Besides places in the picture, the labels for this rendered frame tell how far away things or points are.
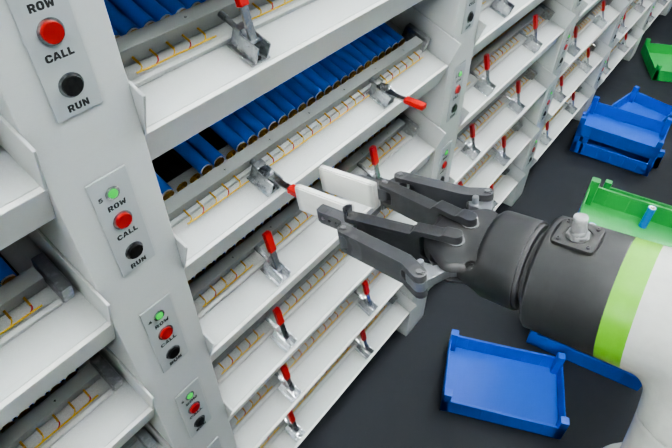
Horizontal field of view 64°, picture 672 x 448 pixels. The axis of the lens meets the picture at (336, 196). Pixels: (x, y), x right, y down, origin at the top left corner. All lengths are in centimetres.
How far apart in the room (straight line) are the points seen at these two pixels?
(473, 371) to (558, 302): 119
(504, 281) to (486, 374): 118
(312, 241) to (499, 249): 51
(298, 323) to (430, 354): 65
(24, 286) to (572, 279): 50
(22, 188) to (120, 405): 37
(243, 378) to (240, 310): 19
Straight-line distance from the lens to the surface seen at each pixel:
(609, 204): 153
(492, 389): 157
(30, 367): 62
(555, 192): 218
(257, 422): 114
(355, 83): 85
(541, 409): 159
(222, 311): 82
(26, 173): 50
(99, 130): 49
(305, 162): 75
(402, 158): 106
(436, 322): 166
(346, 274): 109
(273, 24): 66
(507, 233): 43
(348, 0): 73
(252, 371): 98
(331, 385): 138
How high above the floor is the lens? 135
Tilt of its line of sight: 42 degrees down
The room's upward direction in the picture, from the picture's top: straight up
